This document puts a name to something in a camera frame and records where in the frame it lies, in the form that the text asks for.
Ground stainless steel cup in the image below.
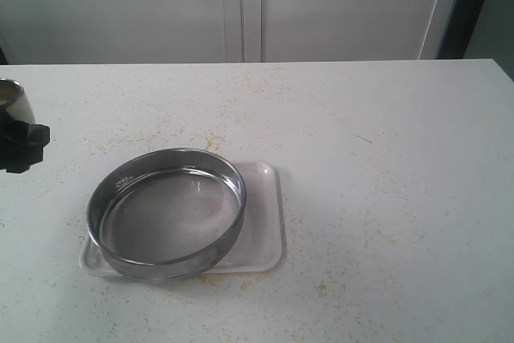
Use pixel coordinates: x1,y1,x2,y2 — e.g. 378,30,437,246
0,78,35,125

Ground round steel mesh sieve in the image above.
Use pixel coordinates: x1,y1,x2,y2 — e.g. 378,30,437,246
86,148,247,280

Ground white cabinet doors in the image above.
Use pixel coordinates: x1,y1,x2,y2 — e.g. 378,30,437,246
1,0,455,64

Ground white plastic tray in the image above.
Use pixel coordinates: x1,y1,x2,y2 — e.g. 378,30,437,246
80,162,284,277

